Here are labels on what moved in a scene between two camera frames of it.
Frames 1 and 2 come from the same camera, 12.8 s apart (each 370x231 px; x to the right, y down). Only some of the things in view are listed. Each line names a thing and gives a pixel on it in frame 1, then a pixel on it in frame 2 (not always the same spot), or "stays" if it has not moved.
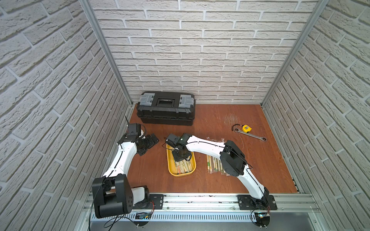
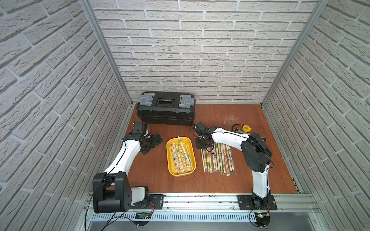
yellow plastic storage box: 171,163 stays
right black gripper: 177,159 -> 198,146
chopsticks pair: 209,163 stays
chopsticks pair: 215,164 stays
